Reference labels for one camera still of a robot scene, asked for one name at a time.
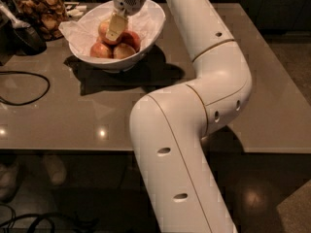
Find white shoe under table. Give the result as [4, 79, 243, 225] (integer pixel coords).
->
[42, 154, 67, 185]

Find black cable on table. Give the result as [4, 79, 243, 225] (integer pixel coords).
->
[0, 70, 52, 107]

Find small white items behind bowl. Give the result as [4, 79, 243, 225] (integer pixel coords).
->
[66, 5, 86, 17]

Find white bowl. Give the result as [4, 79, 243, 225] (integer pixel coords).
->
[68, 0, 166, 74]

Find red yellow apple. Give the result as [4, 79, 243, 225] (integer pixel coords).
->
[98, 21, 121, 46]

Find left white shoe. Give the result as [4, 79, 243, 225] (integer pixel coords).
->
[0, 162, 19, 202]

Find glass jar of snacks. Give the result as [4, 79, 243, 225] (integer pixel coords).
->
[13, 0, 68, 41]

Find white paper liner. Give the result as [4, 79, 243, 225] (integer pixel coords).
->
[59, 0, 166, 57]

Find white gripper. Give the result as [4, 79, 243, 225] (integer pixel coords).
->
[106, 0, 146, 41]

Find black round appliance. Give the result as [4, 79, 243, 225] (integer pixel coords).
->
[0, 2, 47, 55]

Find front left apple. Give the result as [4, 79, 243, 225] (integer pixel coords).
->
[90, 42, 113, 58]

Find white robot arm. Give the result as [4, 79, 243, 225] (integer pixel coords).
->
[108, 0, 252, 233]

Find front right apple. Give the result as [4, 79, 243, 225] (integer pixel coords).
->
[113, 43, 136, 59]

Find red right apple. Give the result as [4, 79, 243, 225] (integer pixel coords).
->
[121, 30, 141, 52]

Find black cables on floor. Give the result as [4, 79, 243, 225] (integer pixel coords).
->
[0, 204, 130, 233]

